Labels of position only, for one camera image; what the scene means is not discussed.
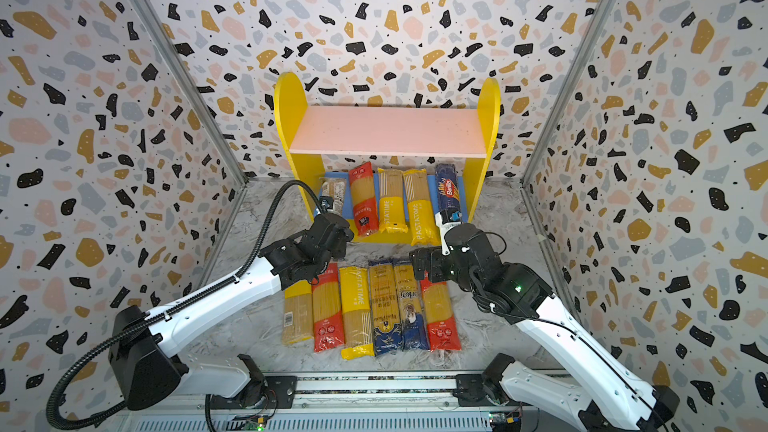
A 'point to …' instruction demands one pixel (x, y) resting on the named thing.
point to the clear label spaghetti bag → (334, 187)
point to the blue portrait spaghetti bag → (414, 331)
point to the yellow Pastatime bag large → (392, 218)
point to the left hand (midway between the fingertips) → (335, 226)
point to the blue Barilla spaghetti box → (447, 187)
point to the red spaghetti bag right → (441, 323)
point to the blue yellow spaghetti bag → (386, 321)
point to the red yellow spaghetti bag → (365, 208)
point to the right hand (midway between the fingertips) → (422, 248)
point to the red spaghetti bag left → (328, 323)
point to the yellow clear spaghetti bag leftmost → (297, 313)
